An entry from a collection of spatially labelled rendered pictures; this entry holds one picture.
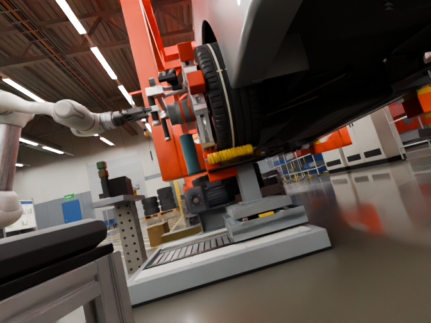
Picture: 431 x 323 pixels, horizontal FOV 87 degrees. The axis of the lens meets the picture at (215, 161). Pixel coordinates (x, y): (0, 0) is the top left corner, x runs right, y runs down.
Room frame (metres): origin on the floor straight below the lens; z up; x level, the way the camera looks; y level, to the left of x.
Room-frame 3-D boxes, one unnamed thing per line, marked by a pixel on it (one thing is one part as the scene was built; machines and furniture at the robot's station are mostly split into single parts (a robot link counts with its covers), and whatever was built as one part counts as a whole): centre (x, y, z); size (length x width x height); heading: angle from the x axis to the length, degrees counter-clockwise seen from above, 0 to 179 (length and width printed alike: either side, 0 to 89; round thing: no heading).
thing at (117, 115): (1.12, 0.40, 0.83); 0.09 x 0.08 x 0.07; 94
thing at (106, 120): (1.12, 0.47, 0.83); 0.09 x 0.06 x 0.09; 4
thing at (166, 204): (9.69, 2.78, 0.55); 1.40 x 0.80 x 1.09; 95
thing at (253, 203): (1.33, -0.15, 0.32); 0.40 x 0.30 x 0.28; 4
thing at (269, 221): (1.33, -0.15, 0.13); 0.50 x 0.36 x 0.10; 4
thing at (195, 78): (1.01, -0.01, 0.85); 0.09 x 0.08 x 0.07; 4
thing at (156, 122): (1.14, 0.24, 0.83); 0.04 x 0.04 x 0.16
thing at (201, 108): (1.32, 0.02, 0.85); 0.54 x 0.07 x 0.54; 4
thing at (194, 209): (1.63, 0.06, 0.26); 0.42 x 0.18 x 0.35; 94
